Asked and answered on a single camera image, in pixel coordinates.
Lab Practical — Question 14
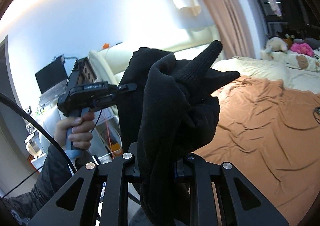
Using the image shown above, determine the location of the pink curtain left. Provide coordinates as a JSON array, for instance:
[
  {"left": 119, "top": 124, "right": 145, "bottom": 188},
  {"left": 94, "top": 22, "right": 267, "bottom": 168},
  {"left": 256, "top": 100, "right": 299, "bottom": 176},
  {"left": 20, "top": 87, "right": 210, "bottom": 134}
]
[{"left": 203, "top": 0, "right": 255, "bottom": 58}]

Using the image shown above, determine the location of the cream upholstered headboard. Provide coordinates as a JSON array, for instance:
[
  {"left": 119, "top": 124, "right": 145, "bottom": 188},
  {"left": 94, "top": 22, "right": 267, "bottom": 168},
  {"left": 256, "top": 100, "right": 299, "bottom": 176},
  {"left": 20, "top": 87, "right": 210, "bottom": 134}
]
[{"left": 88, "top": 25, "right": 220, "bottom": 85}]

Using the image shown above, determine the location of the person left forearm sleeve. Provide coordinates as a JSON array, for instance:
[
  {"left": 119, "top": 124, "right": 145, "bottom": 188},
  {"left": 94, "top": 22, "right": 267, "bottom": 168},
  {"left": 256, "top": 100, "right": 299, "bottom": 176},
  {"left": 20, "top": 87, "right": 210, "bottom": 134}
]
[{"left": 1, "top": 145, "right": 72, "bottom": 225}]

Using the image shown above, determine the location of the black laptop monitor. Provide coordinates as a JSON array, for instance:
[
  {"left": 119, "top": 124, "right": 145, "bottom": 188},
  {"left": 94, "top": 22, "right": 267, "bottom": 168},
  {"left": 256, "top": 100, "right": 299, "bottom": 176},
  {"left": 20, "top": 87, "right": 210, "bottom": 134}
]
[{"left": 35, "top": 60, "right": 68, "bottom": 94}]

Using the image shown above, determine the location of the brown plush toy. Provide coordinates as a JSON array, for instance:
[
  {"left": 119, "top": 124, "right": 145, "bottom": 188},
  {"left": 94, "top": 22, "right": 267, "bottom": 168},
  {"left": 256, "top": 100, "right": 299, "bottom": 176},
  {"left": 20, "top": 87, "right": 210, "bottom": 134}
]
[{"left": 283, "top": 34, "right": 295, "bottom": 49}]

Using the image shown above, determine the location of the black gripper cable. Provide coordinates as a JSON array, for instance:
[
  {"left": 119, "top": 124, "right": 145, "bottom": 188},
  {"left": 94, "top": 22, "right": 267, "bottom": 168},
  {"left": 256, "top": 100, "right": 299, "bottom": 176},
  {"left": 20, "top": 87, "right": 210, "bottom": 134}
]
[{"left": 0, "top": 92, "right": 78, "bottom": 175}]

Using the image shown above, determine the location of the bear print pillow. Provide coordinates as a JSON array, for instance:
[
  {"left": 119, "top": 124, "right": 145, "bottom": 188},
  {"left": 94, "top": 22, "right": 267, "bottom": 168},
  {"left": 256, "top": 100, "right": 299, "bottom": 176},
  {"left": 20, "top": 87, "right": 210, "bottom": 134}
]
[{"left": 260, "top": 49, "right": 319, "bottom": 72}]

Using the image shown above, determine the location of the orange fleece blanket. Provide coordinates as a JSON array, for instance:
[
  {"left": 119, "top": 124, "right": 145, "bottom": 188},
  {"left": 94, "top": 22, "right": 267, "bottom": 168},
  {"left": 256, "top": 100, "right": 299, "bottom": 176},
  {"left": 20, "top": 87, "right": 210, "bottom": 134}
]
[{"left": 196, "top": 76, "right": 319, "bottom": 225}]

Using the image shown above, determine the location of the beige plush toy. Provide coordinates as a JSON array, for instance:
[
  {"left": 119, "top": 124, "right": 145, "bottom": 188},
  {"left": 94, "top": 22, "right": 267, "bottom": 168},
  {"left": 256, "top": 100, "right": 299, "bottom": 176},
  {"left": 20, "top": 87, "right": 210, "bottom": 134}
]
[{"left": 265, "top": 37, "right": 288, "bottom": 53}]

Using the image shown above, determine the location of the orange red cable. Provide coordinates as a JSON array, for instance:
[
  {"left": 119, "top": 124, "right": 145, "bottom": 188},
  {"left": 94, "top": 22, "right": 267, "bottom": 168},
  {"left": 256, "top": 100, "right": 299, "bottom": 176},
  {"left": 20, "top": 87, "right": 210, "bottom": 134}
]
[{"left": 103, "top": 118, "right": 117, "bottom": 159}]

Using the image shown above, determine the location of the cream duvet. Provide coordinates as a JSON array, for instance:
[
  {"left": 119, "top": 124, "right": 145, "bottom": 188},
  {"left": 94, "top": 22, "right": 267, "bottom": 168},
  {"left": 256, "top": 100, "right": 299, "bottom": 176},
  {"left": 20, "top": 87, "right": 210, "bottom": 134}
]
[{"left": 212, "top": 57, "right": 320, "bottom": 94}]

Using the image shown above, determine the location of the pink plush blanket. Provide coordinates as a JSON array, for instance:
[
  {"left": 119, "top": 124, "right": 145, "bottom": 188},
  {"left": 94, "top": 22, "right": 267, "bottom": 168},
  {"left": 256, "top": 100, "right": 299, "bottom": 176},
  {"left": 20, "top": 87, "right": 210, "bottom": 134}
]
[{"left": 291, "top": 43, "right": 314, "bottom": 57}]

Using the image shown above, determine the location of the person left hand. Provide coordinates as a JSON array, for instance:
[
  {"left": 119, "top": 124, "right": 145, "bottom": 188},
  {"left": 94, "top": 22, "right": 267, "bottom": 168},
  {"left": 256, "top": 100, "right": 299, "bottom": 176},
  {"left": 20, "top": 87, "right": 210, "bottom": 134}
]
[{"left": 54, "top": 112, "right": 95, "bottom": 150}]

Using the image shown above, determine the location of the black long sleeve shirt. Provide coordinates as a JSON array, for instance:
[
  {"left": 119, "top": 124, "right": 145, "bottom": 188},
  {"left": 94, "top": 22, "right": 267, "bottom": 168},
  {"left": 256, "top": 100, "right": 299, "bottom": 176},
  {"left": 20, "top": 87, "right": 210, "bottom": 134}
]
[{"left": 117, "top": 41, "right": 240, "bottom": 225}]

